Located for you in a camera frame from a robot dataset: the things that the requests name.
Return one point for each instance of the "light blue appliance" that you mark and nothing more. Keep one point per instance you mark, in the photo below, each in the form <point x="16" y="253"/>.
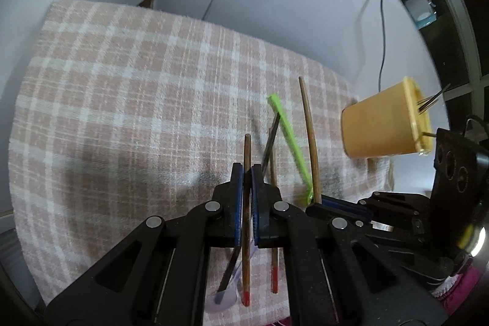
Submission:
<point x="422" y="12"/>

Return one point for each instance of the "green plastic spoon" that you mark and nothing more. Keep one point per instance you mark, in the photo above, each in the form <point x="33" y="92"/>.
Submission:
<point x="287" y="130"/>

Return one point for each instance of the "clear purple plastic spoon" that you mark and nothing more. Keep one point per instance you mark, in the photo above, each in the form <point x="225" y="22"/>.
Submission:
<point x="226" y="295"/>

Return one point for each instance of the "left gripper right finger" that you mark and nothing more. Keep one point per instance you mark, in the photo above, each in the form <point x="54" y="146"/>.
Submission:
<point x="337" y="276"/>

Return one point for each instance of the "brown chopstick long diagonal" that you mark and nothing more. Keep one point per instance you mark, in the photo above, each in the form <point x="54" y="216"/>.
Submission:
<point x="312" y="145"/>

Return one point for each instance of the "brown chopstick vertical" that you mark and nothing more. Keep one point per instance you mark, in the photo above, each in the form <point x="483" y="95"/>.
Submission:
<point x="425" y="106"/>

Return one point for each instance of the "pink plaid cloth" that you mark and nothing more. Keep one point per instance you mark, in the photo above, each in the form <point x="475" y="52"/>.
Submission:
<point x="125" y="112"/>

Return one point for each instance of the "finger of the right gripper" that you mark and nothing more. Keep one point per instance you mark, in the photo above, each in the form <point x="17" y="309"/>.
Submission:
<point x="337" y="219"/>
<point x="341" y="205"/>

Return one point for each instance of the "brown chopstick crossing low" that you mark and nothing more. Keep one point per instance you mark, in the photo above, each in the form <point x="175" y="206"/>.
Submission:
<point x="246" y="223"/>

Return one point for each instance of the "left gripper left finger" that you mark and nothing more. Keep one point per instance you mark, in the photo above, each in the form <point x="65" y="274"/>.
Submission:
<point x="157" y="274"/>

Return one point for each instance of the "yellow plastic utensil cup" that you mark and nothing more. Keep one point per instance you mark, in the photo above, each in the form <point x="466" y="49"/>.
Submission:
<point x="387" y="124"/>

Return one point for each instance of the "black chopstick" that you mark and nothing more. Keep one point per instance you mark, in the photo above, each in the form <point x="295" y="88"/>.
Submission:
<point x="441" y="92"/>
<point x="264" y="164"/>

